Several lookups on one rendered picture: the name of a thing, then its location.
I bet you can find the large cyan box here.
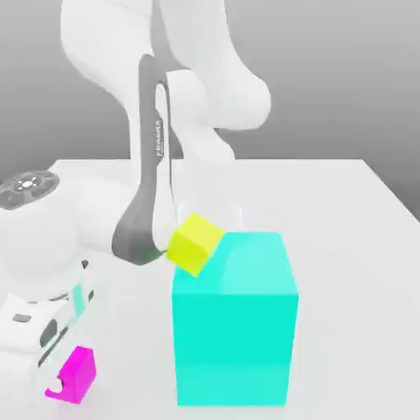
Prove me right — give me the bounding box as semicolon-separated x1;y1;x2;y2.
171;231;299;408

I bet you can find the small yellow cube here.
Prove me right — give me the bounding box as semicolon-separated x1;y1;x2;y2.
165;212;226;278

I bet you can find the small magenta cube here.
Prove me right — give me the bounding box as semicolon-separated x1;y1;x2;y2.
44;345;98;405

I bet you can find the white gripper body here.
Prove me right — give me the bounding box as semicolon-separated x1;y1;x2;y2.
30;271;100;407

